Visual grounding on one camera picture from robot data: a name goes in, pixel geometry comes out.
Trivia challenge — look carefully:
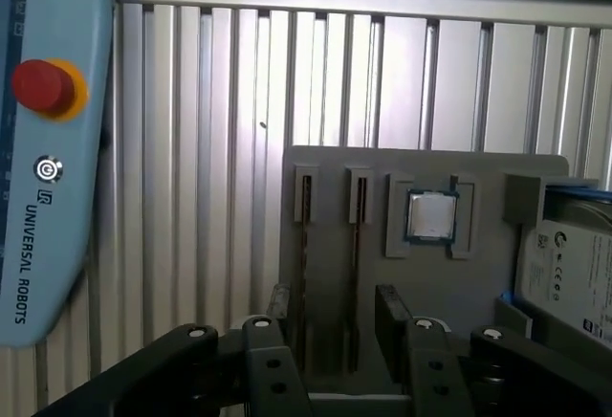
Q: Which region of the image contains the silver CPU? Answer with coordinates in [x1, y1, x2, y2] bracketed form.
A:
[404, 189, 460, 245]

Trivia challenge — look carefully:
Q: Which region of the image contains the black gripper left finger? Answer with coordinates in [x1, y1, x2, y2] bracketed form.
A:
[33, 284, 312, 417]

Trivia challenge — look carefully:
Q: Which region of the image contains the grey plastic parts rack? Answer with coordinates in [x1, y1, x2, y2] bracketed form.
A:
[276, 144, 570, 397]

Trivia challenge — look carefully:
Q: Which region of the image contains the pale blue teach pendant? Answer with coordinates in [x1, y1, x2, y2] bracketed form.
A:
[0, 0, 114, 349]

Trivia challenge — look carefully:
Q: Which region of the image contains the RAM stick with black chips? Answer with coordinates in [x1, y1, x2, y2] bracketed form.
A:
[296, 173, 316, 375]

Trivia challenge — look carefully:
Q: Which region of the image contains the hard disk in blue carrier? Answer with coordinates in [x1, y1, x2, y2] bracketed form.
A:
[501, 178, 612, 359]

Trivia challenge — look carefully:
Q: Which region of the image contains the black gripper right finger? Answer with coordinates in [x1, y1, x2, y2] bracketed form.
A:
[375, 284, 612, 417]

